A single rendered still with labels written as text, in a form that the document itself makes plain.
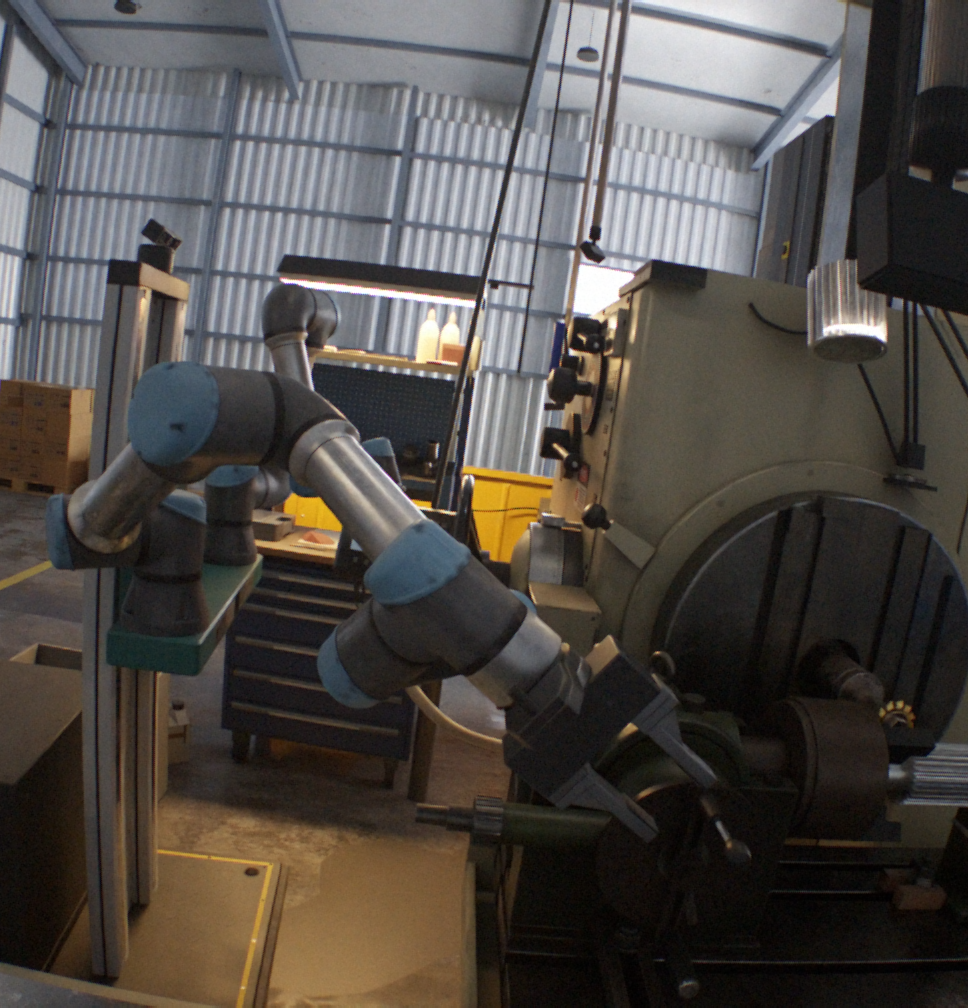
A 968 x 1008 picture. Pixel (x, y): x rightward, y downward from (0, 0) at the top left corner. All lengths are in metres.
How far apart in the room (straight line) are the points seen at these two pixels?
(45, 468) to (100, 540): 7.75
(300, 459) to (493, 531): 3.21
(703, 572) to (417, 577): 0.71
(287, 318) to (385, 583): 1.20
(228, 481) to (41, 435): 7.23
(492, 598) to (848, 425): 0.92
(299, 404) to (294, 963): 1.82
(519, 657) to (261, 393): 0.48
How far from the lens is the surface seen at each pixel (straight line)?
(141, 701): 1.86
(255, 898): 2.16
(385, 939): 2.57
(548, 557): 1.43
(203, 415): 0.89
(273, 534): 3.14
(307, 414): 0.95
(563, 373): 1.52
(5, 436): 9.21
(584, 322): 1.61
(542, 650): 0.61
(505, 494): 4.07
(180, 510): 1.30
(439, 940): 2.59
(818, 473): 1.35
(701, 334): 1.30
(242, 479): 1.79
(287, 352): 1.73
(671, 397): 1.29
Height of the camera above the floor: 1.63
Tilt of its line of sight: 9 degrees down
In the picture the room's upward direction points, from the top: 8 degrees clockwise
